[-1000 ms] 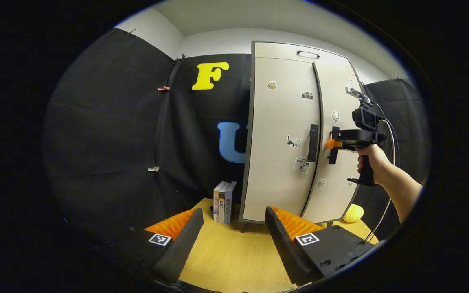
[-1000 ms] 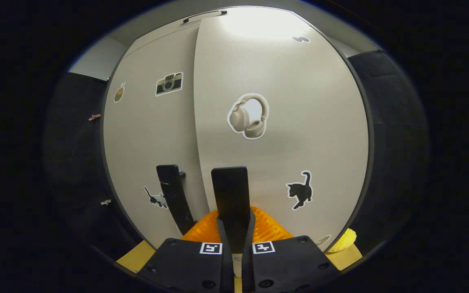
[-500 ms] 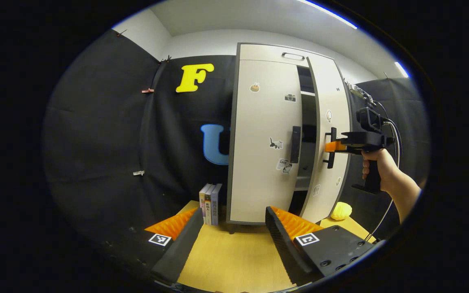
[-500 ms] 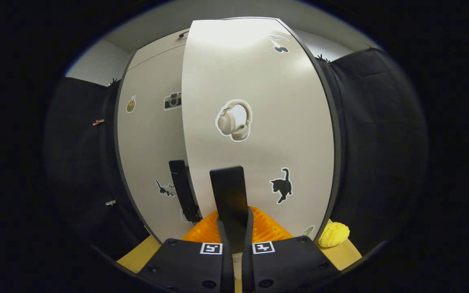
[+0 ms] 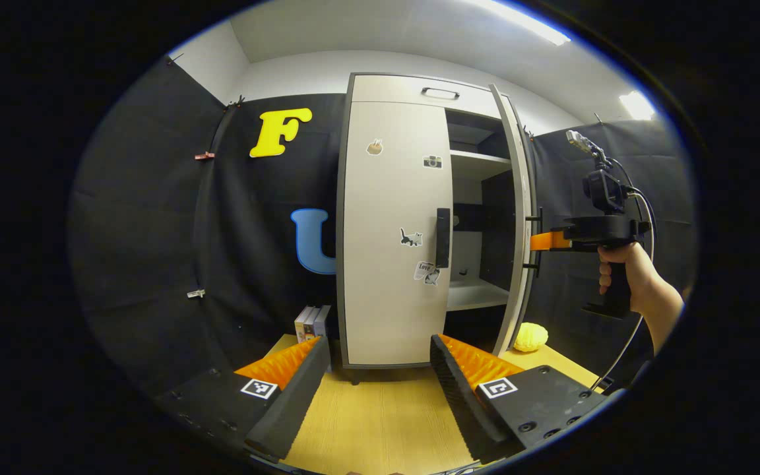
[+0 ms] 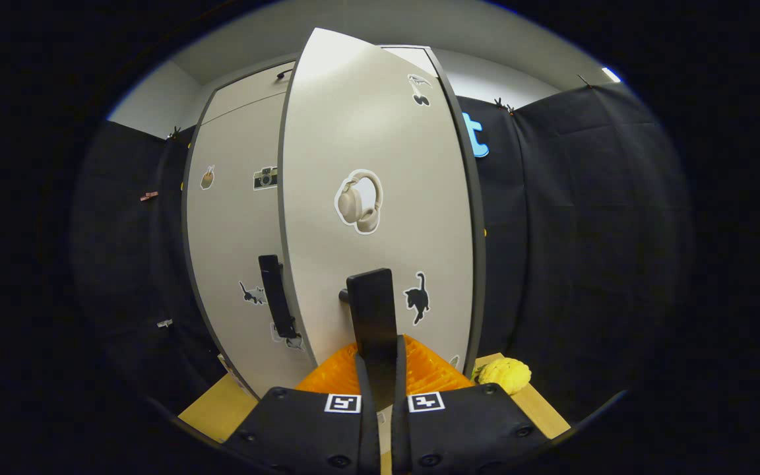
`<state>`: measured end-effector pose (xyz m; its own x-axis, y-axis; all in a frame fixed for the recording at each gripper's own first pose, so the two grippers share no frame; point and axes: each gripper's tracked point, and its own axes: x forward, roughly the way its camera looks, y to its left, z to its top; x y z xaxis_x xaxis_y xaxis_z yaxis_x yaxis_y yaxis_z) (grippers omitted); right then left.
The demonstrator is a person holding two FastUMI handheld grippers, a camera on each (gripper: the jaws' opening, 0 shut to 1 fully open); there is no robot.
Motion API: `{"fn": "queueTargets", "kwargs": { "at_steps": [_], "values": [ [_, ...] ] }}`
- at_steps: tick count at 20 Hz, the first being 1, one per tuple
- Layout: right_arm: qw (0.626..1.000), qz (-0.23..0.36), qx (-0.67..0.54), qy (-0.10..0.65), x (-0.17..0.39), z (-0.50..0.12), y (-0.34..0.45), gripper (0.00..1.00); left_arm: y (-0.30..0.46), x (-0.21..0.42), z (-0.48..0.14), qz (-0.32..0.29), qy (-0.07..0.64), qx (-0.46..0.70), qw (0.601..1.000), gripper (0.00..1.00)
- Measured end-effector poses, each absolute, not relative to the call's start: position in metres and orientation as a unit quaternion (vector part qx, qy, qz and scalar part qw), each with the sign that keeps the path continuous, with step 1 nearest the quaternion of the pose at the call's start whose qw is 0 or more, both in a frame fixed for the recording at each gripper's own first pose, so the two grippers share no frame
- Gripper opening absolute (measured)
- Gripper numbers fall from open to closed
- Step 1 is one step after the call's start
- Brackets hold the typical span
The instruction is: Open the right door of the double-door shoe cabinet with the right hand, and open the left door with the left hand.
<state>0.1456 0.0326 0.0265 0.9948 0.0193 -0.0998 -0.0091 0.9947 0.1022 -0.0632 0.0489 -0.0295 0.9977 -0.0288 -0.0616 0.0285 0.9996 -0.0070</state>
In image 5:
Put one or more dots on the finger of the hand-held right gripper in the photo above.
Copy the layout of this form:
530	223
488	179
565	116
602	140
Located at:
548	240

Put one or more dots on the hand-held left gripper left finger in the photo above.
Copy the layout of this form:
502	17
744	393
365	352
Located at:
294	402

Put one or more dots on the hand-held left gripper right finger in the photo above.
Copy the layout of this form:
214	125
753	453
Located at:
459	402

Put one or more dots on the white cabinet door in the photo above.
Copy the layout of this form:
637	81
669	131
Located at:
520	198
386	198

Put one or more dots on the white double-door shoe cabinet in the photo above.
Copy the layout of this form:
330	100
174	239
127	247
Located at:
393	89

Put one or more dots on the white cabinet shelf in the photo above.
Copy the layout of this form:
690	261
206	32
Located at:
475	163
475	293

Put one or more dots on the yellow textured ball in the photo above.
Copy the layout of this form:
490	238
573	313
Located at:
530	336

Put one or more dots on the small ceiling light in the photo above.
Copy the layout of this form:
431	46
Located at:
637	105

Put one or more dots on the silver clip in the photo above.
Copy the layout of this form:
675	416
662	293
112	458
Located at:
196	293

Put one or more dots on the long ceiling light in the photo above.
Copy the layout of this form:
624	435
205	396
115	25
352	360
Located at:
525	23

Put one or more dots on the black backdrop cloth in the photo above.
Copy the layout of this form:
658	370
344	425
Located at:
149	231

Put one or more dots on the red clip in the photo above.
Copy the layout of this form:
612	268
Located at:
204	156

